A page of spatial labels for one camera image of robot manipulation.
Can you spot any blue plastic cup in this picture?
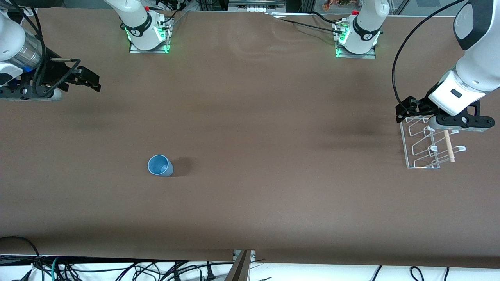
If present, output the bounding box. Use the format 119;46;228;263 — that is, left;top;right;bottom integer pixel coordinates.
147;155;174;177

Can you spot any red orange leafy object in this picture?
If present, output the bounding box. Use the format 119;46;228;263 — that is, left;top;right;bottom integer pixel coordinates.
322;0;364;11

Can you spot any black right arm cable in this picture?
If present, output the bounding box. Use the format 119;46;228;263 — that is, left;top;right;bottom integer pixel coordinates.
6;0;49;96

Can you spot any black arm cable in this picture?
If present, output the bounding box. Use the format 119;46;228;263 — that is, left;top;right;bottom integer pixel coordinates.
6;0;49;96
392;0;467;116

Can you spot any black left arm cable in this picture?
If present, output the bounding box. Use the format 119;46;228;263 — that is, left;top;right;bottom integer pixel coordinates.
392;0;467;116

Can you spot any white wire rack wooden handle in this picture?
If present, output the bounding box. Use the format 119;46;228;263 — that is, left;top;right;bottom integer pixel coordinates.
399;115;466;169

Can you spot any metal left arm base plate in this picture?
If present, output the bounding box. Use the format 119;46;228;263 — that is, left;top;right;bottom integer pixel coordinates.
335;21;377;59

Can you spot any black cable on table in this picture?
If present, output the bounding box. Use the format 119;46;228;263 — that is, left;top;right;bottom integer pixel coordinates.
270;12;348;35

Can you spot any black looped floor cable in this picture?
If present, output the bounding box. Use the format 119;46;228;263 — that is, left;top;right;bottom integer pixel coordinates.
0;236;41;274

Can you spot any aluminium frame with sockets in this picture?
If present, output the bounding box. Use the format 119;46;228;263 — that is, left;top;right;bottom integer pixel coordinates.
229;0;286;12

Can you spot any metal table frame bracket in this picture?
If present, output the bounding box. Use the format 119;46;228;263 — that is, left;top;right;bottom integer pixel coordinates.
227;250;255;281

